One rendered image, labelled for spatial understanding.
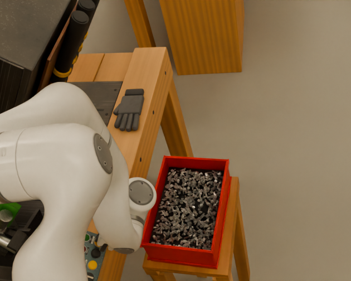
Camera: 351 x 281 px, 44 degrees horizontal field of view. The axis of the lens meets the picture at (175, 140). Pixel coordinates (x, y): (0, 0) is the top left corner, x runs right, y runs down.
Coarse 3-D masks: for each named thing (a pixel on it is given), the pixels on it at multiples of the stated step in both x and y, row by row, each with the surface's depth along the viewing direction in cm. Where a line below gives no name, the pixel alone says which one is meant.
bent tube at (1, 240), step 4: (0, 236) 122; (4, 236) 123; (0, 240) 122; (4, 240) 122; (8, 240) 123; (0, 244) 122; (4, 244) 122; (4, 248) 123; (8, 248) 123; (12, 252) 123
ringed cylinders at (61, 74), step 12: (84, 0) 97; (96, 0) 101; (72, 12) 94; (84, 12) 97; (72, 24) 94; (84, 24) 94; (72, 36) 97; (84, 36) 111; (72, 48) 100; (60, 60) 104; (72, 60) 105; (60, 72) 107; (48, 84) 112
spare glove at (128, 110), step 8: (128, 96) 160; (136, 96) 159; (120, 104) 159; (128, 104) 158; (136, 104) 157; (120, 112) 156; (128, 112) 155; (136, 112) 155; (120, 120) 154; (128, 120) 153; (136, 120) 152; (120, 128) 152; (128, 128) 151; (136, 128) 151
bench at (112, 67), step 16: (80, 64) 185; (96, 64) 183; (112, 64) 181; (128, 64) 179; (80, 80) 178; (96, 80) 176; (112, 80) 175; (176, 96) 197; (176, 112) 198; (176, 128) 205; (176, 144) 215
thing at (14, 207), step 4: (4, 204) 116; (8, 204) 116; (12, 204) 116; (16, 204) 117; (4, 208) 117; (8, 208) 117; (12, 208) 117; (16, 208) 116; (20, 208) 117; (12, 212) 118; (16, 212) 117; (12, 220) 120; (8, 224) 121
